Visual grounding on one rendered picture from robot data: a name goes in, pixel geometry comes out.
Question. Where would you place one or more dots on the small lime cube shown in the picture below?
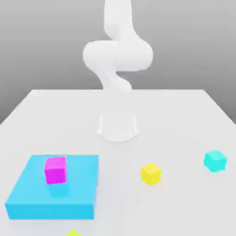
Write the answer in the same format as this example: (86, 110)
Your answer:
(73, 233)

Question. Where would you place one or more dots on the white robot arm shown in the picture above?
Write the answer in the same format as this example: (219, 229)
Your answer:
(118, 55)

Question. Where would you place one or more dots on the small yellow cube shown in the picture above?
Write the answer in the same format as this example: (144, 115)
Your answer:
(150, 175)

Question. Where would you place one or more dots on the small magenta cube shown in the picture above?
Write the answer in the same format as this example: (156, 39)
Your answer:
(55, 173)

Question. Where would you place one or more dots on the small cyan cube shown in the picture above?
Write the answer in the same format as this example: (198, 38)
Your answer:
(215, 161)

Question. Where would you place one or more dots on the large blue box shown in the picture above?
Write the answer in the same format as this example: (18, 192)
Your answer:
(73, 193)

